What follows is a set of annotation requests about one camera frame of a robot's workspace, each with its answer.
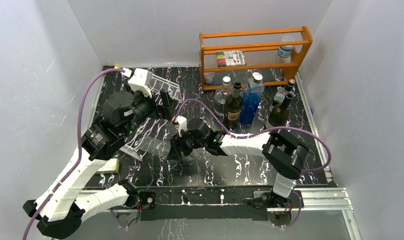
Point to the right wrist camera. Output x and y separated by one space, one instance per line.
181 122

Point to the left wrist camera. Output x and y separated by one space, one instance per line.
138 80

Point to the small glass jar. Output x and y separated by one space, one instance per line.
209 78

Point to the clear round white-capped bottle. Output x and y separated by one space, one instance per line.
220 96

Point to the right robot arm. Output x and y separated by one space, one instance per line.
284 152

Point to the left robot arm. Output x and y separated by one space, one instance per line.
60 211

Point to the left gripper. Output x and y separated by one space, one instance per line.
166 111

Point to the clear glass bottle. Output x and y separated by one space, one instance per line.
154 146

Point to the orange wooden shelf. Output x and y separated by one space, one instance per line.
260 49

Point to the dark wine bottle right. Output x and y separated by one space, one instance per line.
280 113

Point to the white power strip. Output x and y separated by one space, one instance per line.
110 167

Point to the marker pen set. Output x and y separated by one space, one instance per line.
230 58

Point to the white wire wine rack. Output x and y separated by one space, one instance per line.
144 107

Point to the blue square bottle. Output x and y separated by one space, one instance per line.
252 96

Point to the dark green wine bottle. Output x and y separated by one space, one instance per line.
233 106

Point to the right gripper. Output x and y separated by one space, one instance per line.
177 146

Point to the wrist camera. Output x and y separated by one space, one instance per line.
138 80
181 122

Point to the grey bottle behind right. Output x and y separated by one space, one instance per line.
282 92

